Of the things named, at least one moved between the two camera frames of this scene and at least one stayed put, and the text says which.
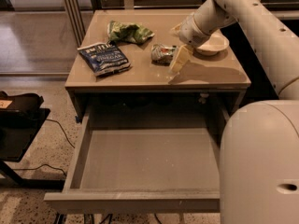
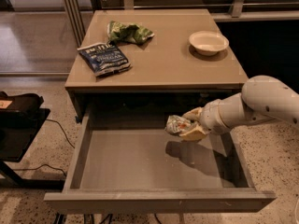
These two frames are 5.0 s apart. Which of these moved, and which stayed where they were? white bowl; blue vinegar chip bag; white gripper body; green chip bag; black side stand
Moved: white gripper body
Stayed: blue vinegar chip bag; white bowl; green chip bag; black side stand
